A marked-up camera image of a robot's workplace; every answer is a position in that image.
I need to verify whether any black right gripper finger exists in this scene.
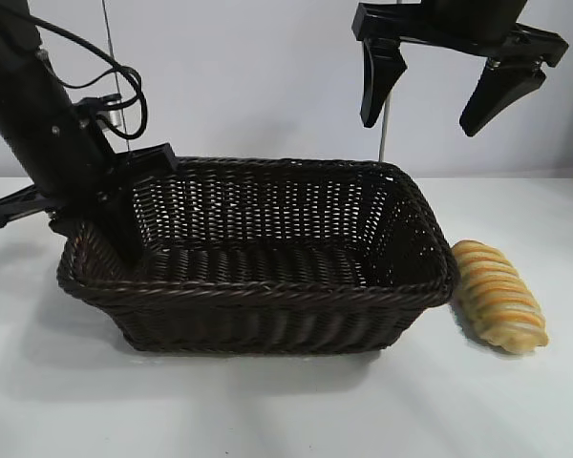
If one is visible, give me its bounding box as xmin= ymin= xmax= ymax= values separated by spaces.
xmin=359 ymin=38 xmax=408 ymax=129
xmin=458 ymin=59 xmax=548 ymax=138

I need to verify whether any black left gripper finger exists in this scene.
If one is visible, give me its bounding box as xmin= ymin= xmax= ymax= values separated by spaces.
xmin=97 ymin=183 xmax=143 ymax=267
xmin=52 ymin=212 xmax=85 ymax=239

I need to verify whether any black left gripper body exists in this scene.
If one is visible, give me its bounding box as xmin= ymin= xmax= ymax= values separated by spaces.
xmin=0 ymin=89 xmax=179 ymax=229

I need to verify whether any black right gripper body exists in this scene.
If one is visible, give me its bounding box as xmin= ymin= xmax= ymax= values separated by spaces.
xmin=350 ymin=0 xmax=570 ymax=69

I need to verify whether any dark brown wicker basket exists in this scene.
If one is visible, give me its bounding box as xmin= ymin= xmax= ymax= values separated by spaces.
xmin=55 ymin=156 xmax=459 ymax=357

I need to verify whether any long striped bread loaf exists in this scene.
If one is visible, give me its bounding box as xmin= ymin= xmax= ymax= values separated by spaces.
xmin=451 ymin=239 xmax=550 ymax=355

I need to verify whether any left wrist camera silver lens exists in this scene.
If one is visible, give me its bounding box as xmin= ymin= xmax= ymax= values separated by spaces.
xmin=78 ymin=94 xmax=126 ymax=140

